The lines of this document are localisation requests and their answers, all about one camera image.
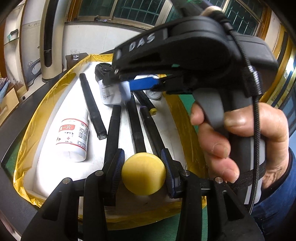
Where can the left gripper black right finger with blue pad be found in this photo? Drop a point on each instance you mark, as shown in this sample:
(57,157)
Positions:
(228,219)

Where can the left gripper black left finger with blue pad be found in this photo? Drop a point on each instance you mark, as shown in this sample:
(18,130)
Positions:
(75,209)

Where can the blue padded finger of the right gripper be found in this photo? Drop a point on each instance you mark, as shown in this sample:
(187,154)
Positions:
(140,82)

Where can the black marker yellow cap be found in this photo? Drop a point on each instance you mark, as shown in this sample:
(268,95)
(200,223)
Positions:
(145,101)

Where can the white charger plug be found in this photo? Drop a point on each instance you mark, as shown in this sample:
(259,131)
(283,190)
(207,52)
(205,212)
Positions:
(115,94)

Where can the black marker plain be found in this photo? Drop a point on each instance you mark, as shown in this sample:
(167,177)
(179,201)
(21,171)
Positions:
(136,129)

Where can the black marker light blue cap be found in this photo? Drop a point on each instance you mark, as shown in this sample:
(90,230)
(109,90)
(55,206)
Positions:
(94,113)

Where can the white pill bottle red stripe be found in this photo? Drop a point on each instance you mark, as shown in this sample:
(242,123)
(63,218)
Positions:
(72,136)

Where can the yellow round jar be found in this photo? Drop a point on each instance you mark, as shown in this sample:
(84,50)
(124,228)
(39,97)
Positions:
(143,174)

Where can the small white bottle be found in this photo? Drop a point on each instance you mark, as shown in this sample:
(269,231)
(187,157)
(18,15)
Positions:
(154,95)

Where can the black marker purple cap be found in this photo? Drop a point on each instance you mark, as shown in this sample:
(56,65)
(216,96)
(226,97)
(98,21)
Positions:
(152,132)

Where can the black marker beige caps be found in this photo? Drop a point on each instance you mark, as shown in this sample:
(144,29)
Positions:
(113,134)

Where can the blue sleeve forearm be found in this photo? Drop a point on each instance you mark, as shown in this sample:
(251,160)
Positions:
(275,212)

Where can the person right hand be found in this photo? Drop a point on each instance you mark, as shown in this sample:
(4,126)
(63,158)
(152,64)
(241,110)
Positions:
(216,147)

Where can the window with grille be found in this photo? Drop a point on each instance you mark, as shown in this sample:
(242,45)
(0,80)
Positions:
(247,17)

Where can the yellow rimmed white tray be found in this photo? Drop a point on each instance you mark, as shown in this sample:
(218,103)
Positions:
(43,162)

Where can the clear drinking glass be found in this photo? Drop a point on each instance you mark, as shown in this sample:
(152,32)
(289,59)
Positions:
(75,54)

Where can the dark wooden side table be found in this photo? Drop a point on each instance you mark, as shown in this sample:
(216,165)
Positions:
(70,62)

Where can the beige tower fan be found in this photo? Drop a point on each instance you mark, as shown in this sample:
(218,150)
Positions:
(51,38)

